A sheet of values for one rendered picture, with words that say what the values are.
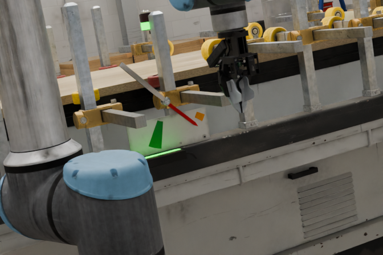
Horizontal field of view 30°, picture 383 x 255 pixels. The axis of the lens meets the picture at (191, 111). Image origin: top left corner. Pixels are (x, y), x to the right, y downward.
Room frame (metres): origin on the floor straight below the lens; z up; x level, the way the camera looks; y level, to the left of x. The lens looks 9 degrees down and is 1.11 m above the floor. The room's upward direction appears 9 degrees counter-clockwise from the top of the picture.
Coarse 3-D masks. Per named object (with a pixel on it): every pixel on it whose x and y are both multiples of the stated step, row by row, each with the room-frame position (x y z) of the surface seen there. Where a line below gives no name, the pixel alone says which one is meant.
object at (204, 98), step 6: (186, 96) 2.06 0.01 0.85; (192, 96) 2.02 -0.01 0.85; (198, 96) 1.99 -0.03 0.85; (204, 96) 1.96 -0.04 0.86; (210, 96) 1.92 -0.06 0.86; (216, 96) 1.89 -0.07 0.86; (222, 96) 1.87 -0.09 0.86; (192, 102) 2.03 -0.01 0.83; (198, 102) 1.99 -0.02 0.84; (204, 102) 1.96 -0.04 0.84; (210, 102) 1.93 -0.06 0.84; (216, 102) 1.90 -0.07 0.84; (222, 102) 1.87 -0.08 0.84; (228, 102) 1.88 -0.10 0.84
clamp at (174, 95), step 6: (174, 90) 2.09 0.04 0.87; (180, 90) 2.10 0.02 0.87; (186, 90) 2.10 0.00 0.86; (192, 90) 2.11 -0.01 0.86; (198, 90) 2.12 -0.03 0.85; (156, 96) 2.08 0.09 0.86; (168, 96) 2.08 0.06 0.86; (174, 96) 2.09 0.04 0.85; (180, 96) 2.09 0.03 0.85; (156, 102) 2.09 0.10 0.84; (174, 102) 2.08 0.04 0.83; (180, 102) 2.09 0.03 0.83; (186, 102) 2.10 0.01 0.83; (156, 108) 2.09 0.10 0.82; (162, 108) 2.08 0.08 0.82; (168, 108) 2.08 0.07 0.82
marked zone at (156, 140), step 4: (156, 124) 2.06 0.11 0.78; (160, 124) 2.06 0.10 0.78; (156, 128) 2.05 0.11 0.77; (160, 128) 2.06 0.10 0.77; (156, 132) 2.05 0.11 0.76; (160, 132) 2.06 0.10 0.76; (152, 136) 2.05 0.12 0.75; (156, 136) 2.05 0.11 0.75; (160, 136) 2.06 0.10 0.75; (152, 140) 2.05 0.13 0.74; (156, 140) 2.05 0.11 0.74; (160, 140) 2.06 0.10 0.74; (152, 144) 2.05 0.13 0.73; (156, 144) 2.05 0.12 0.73; (160, 144) 2.06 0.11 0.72; (160, 148) 2.05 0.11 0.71
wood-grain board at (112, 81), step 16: (320, 48) 2.57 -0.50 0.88; (128, 64) 3.02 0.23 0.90; (144, 64) 2.87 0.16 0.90; (176, 64) 2.61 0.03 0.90; (192, 64) 2.50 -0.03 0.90; (64, 80) 2.73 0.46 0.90; (96, 80) 2.50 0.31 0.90; (112, 80) 2.40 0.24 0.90; (128, 80) 2.30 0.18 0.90; (176, 80) 2.32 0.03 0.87; (64, 96) 2.16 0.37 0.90
